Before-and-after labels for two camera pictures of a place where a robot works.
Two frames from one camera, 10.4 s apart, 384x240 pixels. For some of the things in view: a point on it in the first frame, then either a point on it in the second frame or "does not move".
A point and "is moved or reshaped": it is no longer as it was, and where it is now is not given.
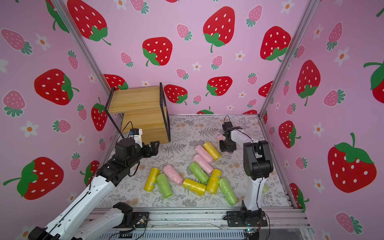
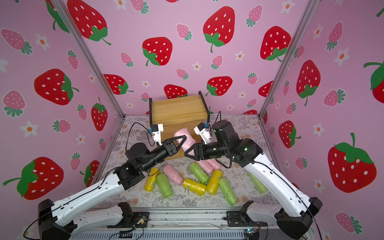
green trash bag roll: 164,186 does not move
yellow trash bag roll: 213,181 does not move
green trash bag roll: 198,172 does not move
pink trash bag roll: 219,137 is moved or reshaped
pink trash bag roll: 205,165 does not move
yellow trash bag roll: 195,187 does not move
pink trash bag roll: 200,150 is moved or reshaped
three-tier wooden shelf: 143,108 -> 176,114
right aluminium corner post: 305,19 does not move
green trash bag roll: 227,191 does not move
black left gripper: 153,150 -> 168,148
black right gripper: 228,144 -> 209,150
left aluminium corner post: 75,32 does not move
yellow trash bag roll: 151,179 does not move
